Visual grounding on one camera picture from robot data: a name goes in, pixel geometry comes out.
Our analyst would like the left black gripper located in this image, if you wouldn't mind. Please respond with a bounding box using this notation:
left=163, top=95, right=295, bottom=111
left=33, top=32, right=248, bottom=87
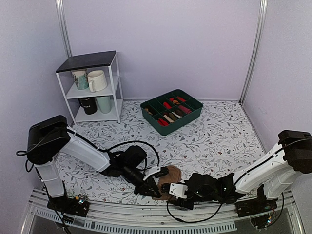
left=122, top=166, right=161, bottom=199

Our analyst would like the brown ribbed sock pair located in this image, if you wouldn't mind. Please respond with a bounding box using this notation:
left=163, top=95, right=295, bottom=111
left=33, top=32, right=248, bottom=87
left=152, top=165, right=182, bottom=200

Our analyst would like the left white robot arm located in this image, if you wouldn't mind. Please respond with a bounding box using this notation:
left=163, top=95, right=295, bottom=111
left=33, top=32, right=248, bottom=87
left=26, top=115, right=161, bottom=212

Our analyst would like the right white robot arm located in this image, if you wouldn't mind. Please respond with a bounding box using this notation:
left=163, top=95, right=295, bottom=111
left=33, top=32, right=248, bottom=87
left=170, top=130, right=312, bottom=213

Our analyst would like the floral table mat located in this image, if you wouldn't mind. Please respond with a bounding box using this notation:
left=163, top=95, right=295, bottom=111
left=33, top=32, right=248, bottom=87
left=56, top=100, right=264, bottom=205

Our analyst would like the red rolled sock front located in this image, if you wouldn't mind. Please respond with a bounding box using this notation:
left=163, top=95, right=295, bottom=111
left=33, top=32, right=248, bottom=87
left=157, top=118, right=169, bottom=126

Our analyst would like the red rolled sock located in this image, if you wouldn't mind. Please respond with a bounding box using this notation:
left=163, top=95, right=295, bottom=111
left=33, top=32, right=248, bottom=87
left=157, top=118, right=169, bottom=126
left=163, top=102, right=172, bottom=109

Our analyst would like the beige sock in box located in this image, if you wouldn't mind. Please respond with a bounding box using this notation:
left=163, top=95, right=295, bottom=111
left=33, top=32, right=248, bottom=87
left=164, top=114, right=174, bottom=123

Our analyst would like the green divided sock box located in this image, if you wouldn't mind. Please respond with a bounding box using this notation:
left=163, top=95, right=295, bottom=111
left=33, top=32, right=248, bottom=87
left=140, top=89, right=203, bottom=136

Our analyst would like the dark brown sock in box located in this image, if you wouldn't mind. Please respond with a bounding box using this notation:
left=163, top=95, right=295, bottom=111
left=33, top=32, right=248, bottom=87
left=175, top=108, right=186, bottom=117

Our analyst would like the red rolled sock middle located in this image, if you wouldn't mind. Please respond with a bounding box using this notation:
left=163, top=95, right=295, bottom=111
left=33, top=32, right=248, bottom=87
left=163, top=102, right=172, bottom=109

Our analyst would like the maroon sock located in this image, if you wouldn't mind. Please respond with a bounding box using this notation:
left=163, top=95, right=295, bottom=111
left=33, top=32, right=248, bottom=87
left=178, top=105, right=192, bottom=114

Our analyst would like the orange striped sock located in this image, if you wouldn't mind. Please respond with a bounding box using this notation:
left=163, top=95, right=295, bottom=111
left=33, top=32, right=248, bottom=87
left=169, top=97, right=180, bottom=105

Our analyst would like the mint green mug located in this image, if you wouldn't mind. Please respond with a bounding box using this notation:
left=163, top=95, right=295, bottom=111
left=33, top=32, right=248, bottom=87
left=96, top=96, right=111, bottom=114

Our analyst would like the red sock back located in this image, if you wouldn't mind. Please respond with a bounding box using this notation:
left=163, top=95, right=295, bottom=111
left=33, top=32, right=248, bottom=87
left=177, top=96, right=186, bottom=102

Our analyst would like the black mug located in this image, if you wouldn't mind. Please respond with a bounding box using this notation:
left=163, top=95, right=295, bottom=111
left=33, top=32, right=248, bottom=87
left=78, top=97, right=98, bottom=115

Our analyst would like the white ceramic mug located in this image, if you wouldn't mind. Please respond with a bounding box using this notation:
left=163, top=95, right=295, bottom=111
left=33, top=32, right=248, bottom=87
left=87, top=70, right=107, bottom=93

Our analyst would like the white shelf black top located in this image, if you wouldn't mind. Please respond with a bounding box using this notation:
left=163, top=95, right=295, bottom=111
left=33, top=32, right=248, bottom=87
left=56, top=51, right=123, bottom=124

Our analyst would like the teal patterned mug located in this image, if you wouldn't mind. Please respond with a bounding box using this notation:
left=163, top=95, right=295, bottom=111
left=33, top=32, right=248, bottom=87
left=71, top=69, right=89, bottom=90

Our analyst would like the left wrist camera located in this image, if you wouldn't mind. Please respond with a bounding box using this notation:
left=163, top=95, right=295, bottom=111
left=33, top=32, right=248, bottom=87
left=142, top=166, right=169, bottom=181

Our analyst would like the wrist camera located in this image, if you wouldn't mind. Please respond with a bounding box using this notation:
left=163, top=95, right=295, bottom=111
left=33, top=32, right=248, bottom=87
left=161, top=183, right=188, bottom=199
left=142, top=166, right=169, bottom=181

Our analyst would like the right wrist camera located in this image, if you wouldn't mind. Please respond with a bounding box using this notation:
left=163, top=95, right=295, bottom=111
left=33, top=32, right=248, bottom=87
left=161, top=183, right=188, bottom=199

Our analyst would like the right black cable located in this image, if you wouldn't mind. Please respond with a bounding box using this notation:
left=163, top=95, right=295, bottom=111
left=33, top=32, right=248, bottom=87
left=166, top=175, right=244, bottom=223

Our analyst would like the black cable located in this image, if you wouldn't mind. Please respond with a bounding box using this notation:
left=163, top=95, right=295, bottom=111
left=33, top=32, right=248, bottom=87
left=16, top=128, right=160, bottom=173
left=166, top=175, right=244, bottom=223

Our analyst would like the aluminium front rail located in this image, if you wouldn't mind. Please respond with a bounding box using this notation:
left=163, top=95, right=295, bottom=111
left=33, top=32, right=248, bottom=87
left=20, top=187, right=305, bottom=234

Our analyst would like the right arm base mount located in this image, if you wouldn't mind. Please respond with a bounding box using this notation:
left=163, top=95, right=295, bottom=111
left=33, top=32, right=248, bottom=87
left=235, top=184, right=278, bottom=217

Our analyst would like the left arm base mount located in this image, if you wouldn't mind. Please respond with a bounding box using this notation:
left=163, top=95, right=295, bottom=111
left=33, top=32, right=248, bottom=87
left=46, top=183, right=90, bottom=217

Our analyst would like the left black cable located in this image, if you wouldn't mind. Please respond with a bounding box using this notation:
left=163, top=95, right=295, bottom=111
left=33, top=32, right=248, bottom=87
left=16, top=128, right=160, bottom=173

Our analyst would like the right corner metal post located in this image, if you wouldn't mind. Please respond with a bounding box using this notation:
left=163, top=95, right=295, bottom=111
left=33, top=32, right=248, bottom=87
left=239, top=0, right=268, bottom=105

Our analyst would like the corner metal post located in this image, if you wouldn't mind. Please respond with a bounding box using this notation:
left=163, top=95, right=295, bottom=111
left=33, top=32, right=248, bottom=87
left=55, top=0, right=72, bottom=58
left=239, top=0, right=268, bottom=105

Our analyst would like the left corner metal post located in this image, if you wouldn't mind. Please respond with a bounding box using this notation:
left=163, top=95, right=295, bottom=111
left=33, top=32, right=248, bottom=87
left=55, top=0, right=72, bottom=58

